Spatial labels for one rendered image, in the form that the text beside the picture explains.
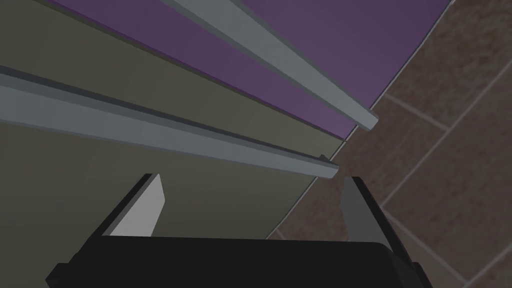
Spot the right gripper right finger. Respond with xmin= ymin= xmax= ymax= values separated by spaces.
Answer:
xmin=338 ymin=175 xmax=417 ymax=266

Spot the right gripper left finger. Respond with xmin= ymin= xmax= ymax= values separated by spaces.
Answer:
xmin=100 ymin=173 xmax=166 ymax=238

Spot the olive drawer front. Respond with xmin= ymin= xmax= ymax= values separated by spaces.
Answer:
xmin=0 ymin=0 xmax=350 ymax=288

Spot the purple drawer front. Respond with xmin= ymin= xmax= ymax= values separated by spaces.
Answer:
xmin=47 ymin=0 xmax=456 ymax=142

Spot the grey bar handle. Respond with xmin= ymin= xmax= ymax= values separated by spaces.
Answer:
xmin=159 ymin=0 xmax=380 ymax=133
xmin=0 ymin=65 xmax=340 ymax=180

